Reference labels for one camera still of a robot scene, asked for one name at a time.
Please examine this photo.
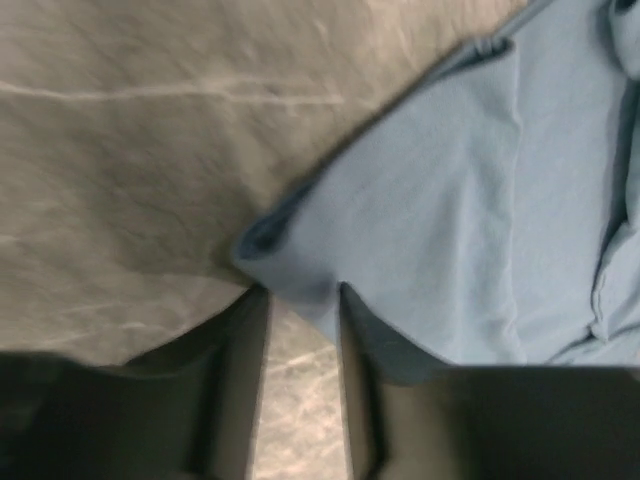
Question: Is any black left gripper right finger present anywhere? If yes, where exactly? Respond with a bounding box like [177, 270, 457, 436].
[339, 284, 639, 479]

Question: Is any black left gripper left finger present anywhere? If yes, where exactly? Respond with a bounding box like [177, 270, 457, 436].
[1, 287, 270, 479]

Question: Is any grey-blue t-shirt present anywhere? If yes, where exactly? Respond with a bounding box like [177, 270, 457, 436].
[233, 1, 639, 365]

